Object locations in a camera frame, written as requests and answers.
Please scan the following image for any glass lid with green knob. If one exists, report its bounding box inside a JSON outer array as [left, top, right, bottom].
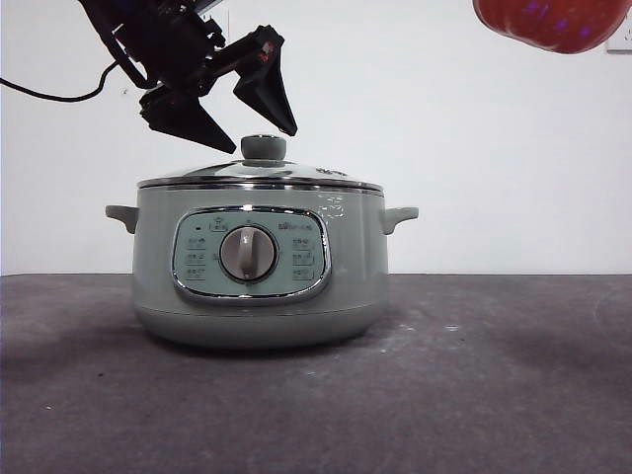
[[136, 133, 384, 193]]

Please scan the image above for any orange-red pumpkin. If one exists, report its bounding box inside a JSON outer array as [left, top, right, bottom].
[[472, 0, 625, 54]]

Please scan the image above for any pale green electric cooking pot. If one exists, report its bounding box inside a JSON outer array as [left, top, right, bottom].
[[104, 185, 421, 352]]

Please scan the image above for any black cable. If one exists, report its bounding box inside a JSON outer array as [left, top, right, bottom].
[[0, 61, 124, 104]]

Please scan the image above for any white wall socket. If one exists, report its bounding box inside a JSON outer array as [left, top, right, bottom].
[[605, 20, 632, 54]]

